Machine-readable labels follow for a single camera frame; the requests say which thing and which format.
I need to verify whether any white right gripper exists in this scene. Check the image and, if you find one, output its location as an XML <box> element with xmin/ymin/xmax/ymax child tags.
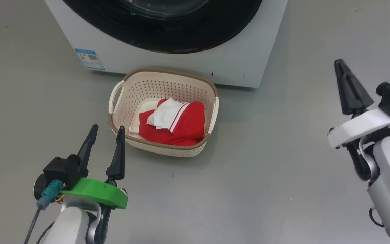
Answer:
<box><xmin>328</xmin><ymin>59</ymin><xmax>390</xmax><ymax>149</ymax></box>

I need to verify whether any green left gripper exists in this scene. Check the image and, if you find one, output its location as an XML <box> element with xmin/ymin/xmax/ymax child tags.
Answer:
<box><xmin>61</xmin><ymin>124</ymin><xmax>128</xmax><ymax>210</ymax></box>

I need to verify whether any red garment with print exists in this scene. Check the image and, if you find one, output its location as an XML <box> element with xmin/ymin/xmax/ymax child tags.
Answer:
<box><xmin>138</xmin><ymin>110</ymin><xmax>202</xmax><ymax>147</ymax></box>

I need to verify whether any red and white striped garment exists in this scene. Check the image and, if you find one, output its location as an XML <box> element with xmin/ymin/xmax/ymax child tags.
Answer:
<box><xmin>147</xmin><ymin>98</ymin><xmax>205</xmax><ymax>143</ymax></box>

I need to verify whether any cream perforated laundry basket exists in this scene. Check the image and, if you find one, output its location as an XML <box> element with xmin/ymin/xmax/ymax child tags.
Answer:
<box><xmin>108</xmin><ymin>68</ymin><xmax>220</xmax><ymax>158</ymax></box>

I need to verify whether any white washing machine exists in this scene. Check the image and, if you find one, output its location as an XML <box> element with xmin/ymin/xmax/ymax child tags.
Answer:
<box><xmin>44</xmin><ymin>0</ymin><xmax>288</xmax><ymax>88</ymax></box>

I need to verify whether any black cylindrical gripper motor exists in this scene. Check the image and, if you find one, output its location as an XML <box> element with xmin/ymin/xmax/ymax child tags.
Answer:
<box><xmin>33</xmin><ymin>173</ymin><xmax>48</xmax><ymax>201</ymax></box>

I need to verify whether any blue energy label sticker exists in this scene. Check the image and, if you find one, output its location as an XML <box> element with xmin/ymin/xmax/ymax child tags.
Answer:
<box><xmin>74</xmin><ymin>48</ymin><xmax>106</xmax><ymax>71</ymax></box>

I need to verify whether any teal connector camera cable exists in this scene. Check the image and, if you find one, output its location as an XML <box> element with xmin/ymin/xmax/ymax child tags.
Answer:
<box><xmin>24</xmin><ymin>180</ymin><xmax>63</xmax><ymax>244</ymax></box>

